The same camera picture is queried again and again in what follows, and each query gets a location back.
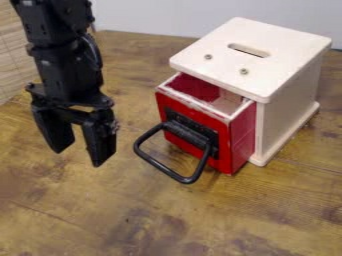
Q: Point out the white wooden cabinet box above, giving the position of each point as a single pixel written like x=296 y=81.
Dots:
x=268 y=64

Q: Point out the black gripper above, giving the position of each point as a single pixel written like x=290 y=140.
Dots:
x=68 y=97

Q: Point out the red drawer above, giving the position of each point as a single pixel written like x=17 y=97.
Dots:
x=191 y=100

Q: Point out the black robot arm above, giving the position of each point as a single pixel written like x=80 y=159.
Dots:
x=53 y=22

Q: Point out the black metal drawer handle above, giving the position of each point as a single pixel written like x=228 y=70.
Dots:
x=183 y=137

